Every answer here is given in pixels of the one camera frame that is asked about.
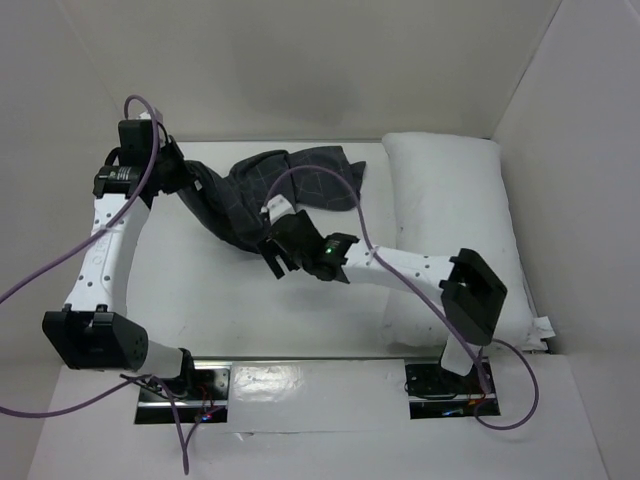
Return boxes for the dark grey checked pillowcase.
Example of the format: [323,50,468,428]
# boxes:
[178,146,366,253]

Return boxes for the white pillow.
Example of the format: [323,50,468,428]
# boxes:
[382,132,553,351]

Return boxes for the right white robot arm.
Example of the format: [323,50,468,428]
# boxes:
[259,207,507,392]

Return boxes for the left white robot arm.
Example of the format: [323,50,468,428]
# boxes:
[42,119,198,399]

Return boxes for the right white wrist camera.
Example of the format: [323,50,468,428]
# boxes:
[260,195,296,224]

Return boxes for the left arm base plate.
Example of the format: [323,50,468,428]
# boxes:
[134,361,231,425]

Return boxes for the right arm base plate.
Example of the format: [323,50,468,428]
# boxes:
[404,361,500,420]

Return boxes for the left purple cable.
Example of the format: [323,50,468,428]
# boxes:
[0,94,221,462]

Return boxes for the purple cable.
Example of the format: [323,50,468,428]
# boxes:
[268,166,539,429]
[0,94,221,462]

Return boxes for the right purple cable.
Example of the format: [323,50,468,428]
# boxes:
[268,166,539,429]

